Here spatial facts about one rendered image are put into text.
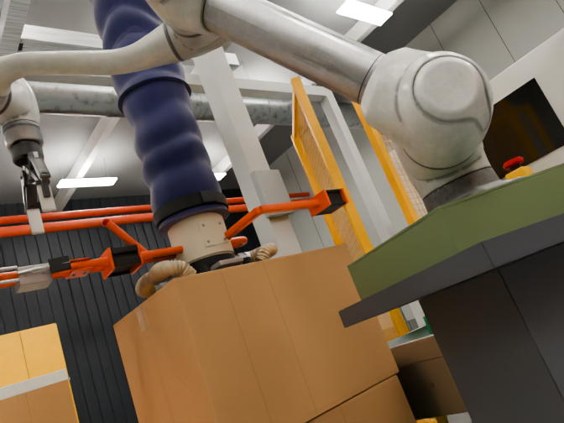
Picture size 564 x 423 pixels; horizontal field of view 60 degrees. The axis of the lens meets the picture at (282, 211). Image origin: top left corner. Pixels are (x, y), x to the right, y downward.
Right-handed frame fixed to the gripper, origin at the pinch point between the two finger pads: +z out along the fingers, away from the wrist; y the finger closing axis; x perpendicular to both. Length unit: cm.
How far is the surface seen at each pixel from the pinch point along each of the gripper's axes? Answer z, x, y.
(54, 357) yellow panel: -71, -168, 730
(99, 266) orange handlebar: 14.9, -10.1, -1.0
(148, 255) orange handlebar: 14.5, -23.0, -1.8
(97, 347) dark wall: -114, -340, 1059
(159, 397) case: 50, -17, 1
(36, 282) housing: 16.4, 5.0, -2.0
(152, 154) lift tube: -15.6, -32.4, -3.7
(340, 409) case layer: 68, -51, -21
